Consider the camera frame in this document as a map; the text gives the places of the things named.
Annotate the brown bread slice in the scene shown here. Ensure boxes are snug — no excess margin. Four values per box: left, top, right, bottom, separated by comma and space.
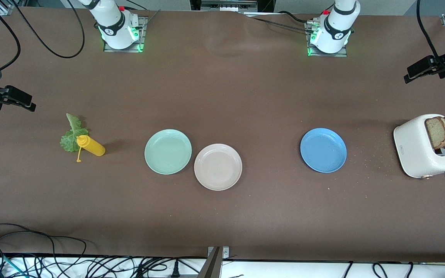
425, 117, 445, 150

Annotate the green lettuce leaf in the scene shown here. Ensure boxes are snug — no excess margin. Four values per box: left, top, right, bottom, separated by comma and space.
59, 113, 90, 153

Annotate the yellow squeeze bottle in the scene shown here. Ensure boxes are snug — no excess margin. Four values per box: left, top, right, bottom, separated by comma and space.
76, 135, 106, 163

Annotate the blue plate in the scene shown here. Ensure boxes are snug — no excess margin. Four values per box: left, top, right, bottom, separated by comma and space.
300, 128, 347, 173

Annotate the mint green plate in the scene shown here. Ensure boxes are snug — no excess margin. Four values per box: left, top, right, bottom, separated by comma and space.
144, 129, 192, 175

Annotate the beige plate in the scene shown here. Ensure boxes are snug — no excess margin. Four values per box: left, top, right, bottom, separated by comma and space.
194, 144, 243, 191

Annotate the white toaster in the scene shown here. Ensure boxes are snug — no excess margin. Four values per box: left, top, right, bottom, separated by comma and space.
393, 114, 445, 180

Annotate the brown table cover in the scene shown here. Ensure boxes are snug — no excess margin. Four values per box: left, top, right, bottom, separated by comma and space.
0, 7, 445, 263

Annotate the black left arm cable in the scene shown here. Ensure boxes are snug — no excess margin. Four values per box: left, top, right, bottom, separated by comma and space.
416, 0, 445, 68

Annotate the grey left arm base plate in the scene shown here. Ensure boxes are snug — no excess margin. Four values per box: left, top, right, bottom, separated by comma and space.
307, 21, 348, 58

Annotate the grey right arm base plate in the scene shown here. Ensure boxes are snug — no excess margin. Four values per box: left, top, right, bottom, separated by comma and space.
104, 16, 148, 53

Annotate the teal cable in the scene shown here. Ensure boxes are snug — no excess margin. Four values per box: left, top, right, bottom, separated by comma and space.
0, 251, 28, 278

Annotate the thin grey cable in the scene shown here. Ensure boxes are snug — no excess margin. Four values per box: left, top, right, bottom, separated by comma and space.
124, 0, 161, 27

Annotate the grey metal mount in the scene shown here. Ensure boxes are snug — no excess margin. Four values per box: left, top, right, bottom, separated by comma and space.
190, 0, 275, 12

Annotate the grey metal post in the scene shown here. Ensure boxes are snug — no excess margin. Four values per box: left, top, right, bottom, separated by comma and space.
197, 247, 223, 278

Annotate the small metal bracket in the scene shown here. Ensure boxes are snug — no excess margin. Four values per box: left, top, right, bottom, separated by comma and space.
207, 246, 230, 260

